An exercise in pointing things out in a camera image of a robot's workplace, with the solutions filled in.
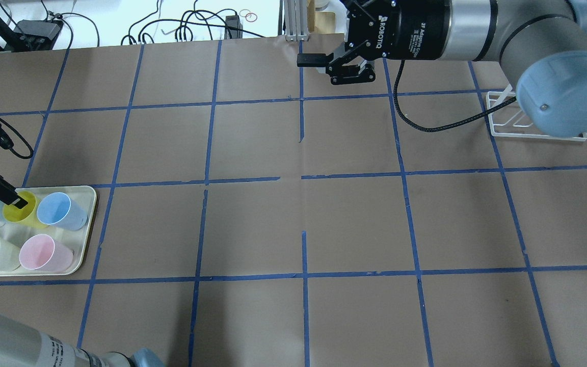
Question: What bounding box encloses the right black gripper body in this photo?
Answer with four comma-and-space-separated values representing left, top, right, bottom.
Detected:
342, 1, 450, 61

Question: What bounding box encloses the yellow-green plastic cup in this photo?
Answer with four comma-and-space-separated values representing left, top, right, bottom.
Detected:
2, 190, 47, 228

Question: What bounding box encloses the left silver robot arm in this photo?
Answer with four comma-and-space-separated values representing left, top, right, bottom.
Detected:
0, 119, 163, 366

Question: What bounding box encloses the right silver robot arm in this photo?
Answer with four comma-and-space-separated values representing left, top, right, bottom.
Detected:
297, 1, 587, 138

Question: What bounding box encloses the pink plastic cup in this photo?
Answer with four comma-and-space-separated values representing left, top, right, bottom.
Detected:
18, 234, 74, 272

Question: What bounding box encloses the beige cup tray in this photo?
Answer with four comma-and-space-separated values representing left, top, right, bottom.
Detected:
0, 186, 97, 277

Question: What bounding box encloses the aluminium frame post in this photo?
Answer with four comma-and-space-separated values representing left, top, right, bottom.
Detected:
280, 1, 312, 42

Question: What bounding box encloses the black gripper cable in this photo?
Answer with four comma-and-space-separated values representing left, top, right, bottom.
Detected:
393, 59, 518, 134

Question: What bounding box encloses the white wire cup rack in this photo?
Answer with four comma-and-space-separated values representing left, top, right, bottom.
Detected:
485, 85, 587, 142

